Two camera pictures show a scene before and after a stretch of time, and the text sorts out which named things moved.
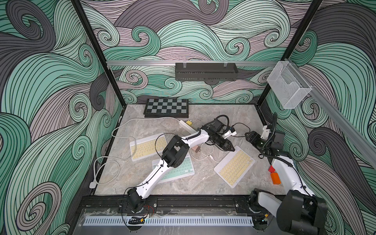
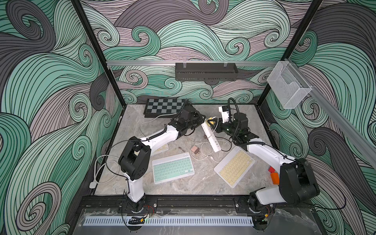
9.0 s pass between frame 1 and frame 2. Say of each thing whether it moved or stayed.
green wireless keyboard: stayed
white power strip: moved
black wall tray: stayed
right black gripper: moved
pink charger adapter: stayed
